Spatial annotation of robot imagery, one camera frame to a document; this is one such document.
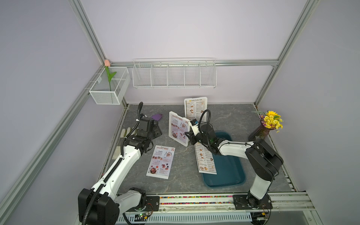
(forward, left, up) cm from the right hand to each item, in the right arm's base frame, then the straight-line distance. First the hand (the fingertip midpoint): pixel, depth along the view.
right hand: (185, 131), depth 89 cm
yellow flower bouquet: (-1, -49, +13) cm, 50 cm away
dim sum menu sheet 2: (-16, -12, -7) cm, 21 cm away
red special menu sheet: (-15, +16, -12) cm, 25 cm away
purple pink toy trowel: (+22, +23, -12) cm, 34 cm away
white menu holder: (+9, +9, +8) cm, 15 cm away
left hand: (-4, +17, +8) cm, 19 cm away
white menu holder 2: (+21, -16, +1) cm, 26 cm away
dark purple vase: (-2, -47, +1) cm, 47 cm away
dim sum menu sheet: (+20, -7, +1) cm, 21 cm away
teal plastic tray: (-20, -27, -11) cm, 35 cm away
